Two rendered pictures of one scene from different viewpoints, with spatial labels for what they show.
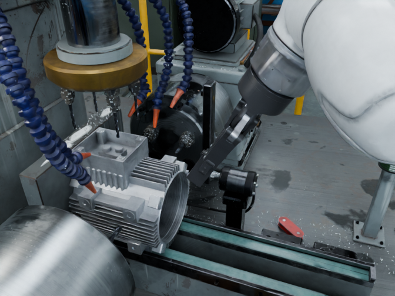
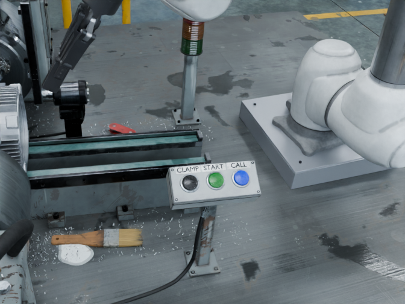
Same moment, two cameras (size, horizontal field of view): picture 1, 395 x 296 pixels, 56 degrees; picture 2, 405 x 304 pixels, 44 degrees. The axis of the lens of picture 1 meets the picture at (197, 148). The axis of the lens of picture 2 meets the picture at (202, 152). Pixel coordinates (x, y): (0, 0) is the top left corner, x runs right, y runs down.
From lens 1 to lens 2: 0.45 m
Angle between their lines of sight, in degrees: 30
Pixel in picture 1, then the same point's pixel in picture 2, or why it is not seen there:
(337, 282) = (176, 151)
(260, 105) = (102, 8)
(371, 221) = (186, 104)
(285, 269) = (134, 155)
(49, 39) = not seen: outside the picture
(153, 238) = (20, 155)
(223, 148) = (79, 48)
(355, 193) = (165, 88)
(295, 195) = (114, 103)
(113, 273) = (17, 174)
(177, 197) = not seen: hidden behind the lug
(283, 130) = not seen: hidden behind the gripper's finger
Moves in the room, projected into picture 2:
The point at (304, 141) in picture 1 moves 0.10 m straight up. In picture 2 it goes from (102, 52) to (101, 27)
